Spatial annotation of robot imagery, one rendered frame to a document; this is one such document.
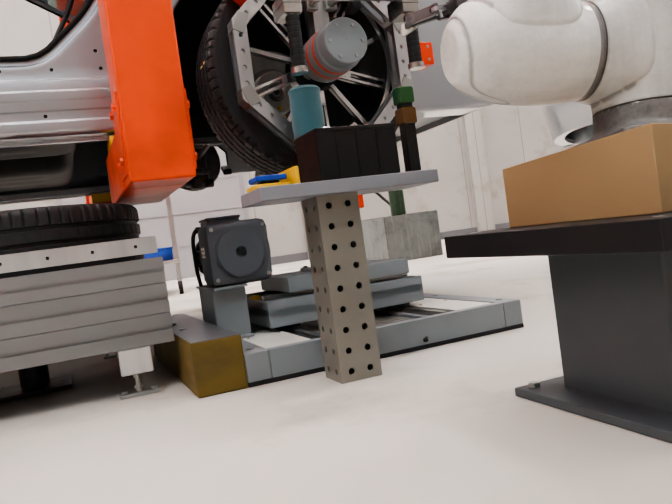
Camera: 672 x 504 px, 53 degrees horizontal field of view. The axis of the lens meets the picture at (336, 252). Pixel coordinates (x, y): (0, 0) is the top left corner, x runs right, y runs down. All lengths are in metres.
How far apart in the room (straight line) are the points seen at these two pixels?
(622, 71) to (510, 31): 0.19
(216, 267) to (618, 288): 1.11
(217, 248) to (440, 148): 9.42
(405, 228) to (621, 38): 5.11
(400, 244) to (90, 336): 4.62
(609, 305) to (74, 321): 1.20
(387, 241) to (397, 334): 4.32
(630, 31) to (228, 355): 1.06
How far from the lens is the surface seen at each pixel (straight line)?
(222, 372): 1.60
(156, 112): 1.70
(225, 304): 1.90
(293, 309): 1.92
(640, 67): 1.13
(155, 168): 1.67
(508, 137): 11.84
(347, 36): 1.91
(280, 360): 1.63
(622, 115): 1.13
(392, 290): 2.04
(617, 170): 1.05
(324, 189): 1.45
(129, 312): 1.73
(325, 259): 1.47
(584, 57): 1.08
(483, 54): 1.03
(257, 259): 1.86
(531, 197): 1.20
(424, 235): 6.22
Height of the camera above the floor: 0.33
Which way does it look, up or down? 2 degrees down
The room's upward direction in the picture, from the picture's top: 8 degrees counter-clockwise
